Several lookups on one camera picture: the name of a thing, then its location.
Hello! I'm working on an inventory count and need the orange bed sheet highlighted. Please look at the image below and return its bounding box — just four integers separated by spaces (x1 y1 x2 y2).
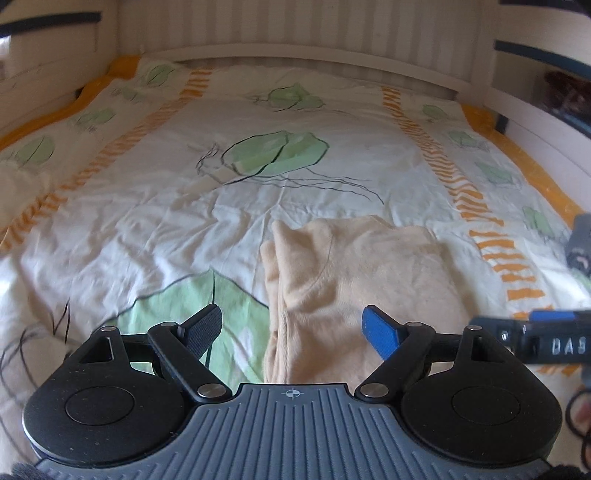
0 55 583 219

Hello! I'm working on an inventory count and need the leaf print duvet cover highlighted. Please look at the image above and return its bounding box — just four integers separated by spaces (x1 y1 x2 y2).
0 62 591 472

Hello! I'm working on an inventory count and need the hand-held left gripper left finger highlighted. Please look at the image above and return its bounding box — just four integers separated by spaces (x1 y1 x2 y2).
69 304 232 402

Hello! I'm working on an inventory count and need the beige butterfly print sweater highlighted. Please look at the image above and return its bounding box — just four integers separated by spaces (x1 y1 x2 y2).
259 215 476 384

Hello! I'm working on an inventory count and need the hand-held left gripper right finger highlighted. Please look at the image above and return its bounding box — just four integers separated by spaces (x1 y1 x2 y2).
355 305 514 401

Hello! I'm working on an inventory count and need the black cable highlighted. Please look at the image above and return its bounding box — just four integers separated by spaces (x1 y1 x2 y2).
564 387 591 438

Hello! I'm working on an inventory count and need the white wooden bed frame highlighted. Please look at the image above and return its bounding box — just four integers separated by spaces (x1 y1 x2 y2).
0 0 591 174

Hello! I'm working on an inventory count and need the grey folded garment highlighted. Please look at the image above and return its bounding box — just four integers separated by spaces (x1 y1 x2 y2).
564 216 591 274

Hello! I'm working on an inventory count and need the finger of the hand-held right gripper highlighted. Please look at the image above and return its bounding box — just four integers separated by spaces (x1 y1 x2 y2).
470 310 591 343

